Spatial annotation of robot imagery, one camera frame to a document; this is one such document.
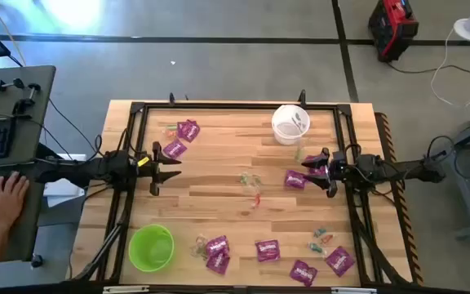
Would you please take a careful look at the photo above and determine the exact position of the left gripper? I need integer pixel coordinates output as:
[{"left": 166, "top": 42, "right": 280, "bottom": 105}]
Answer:
[{"left": 134, "top": 140, "right": 183, "bottom": 197}]

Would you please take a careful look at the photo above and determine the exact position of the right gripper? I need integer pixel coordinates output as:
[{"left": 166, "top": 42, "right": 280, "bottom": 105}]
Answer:
[{"left": 300, "top": 147, "right": 357, "bottom": 198}]

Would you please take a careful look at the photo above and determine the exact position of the purple Skittles candy pack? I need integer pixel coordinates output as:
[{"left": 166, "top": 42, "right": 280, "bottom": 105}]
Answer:
[
  {"left": 255, "top": 238, "right": 282, "bottom": 263},
  {"left": 325, "top": 245, "right": 357, "bottom": 278},
  {"left": 205, "top": 234, "right": 231, "bottom": 257},
  {"left": 304, "top": 154, "right": 328, "bottom": 176},
  {"left": 162, "top": 139, "right": 188, "bottom": 160},
  {"left": 176, "top": 118, "right": 202, "bottom": 144},
  {"left": 284, "top": 169, "right": 308, "bottom": 190},
  {"left": 289, "top": 259, "right": 318, "bottom": 287},
  {"left": 206, "top": 252, "right": 231, "bottom": 275}
]

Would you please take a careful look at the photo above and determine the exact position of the white plastic bucket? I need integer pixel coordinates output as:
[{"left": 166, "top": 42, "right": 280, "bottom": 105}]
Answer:
[{"left": 271, "top": 104, "right": 311, "bottom": 146}]

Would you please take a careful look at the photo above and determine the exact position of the green plastic bucket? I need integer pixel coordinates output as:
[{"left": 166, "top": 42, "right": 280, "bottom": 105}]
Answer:
[{"left": 127, "top": 223, "right": 175, "bottom": 274}]

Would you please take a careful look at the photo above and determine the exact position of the yellow black hazard strip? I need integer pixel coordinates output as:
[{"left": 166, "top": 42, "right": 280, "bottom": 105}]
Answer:
[{"left": 375, "top": 112, "right": 424, "bottom": 286}]

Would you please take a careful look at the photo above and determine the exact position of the white paper box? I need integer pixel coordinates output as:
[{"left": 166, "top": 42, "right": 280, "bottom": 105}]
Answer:
[{"left": 42, "top": 153, "right": 88, "bottom": 208}]

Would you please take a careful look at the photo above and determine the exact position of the red black toolbox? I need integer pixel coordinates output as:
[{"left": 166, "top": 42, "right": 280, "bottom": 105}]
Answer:
[{"left": 367, "top": 0, "right": 419, "bottom": 63}]

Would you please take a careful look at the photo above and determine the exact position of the person's hand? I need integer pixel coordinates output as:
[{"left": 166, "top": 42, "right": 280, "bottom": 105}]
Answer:
[{"left": 0, "top": 171, "right": 31, "bottom": 229}]

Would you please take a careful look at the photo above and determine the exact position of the dark grey desk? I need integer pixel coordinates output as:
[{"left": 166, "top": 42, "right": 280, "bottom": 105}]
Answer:
[{"left": 0, "top": 65, "right": 56, "bottom": 262}]

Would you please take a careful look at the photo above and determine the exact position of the black desk cable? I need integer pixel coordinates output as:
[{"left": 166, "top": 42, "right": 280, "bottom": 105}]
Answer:
[{"left": 47, "top": 97, "right": 104, "bottom": 163}]

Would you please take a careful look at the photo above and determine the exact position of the silver metal bracket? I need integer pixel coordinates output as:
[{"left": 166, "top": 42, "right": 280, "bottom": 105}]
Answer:
[
  {"left": 102, "top": 285, "right": 150, "bottom": 294},
  {"left": 330, "top": 287, "right": 378, "bottom": 294}
]

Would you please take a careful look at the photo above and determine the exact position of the black floor cable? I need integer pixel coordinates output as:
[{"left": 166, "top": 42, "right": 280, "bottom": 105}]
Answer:
[{"left": 385, "top": 60, "right": 470, "bottom": 91}]

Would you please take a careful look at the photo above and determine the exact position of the white floor cable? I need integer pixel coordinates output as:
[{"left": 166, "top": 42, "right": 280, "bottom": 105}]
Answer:
[{"left": 429, "top": 28, "right": 470, "bottom": 108}]

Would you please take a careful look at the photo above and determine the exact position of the yellow cord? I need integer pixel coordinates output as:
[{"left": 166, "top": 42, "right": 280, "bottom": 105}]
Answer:
[{"left": 0, "top": 0, "right": 26, "bottom": 67}]

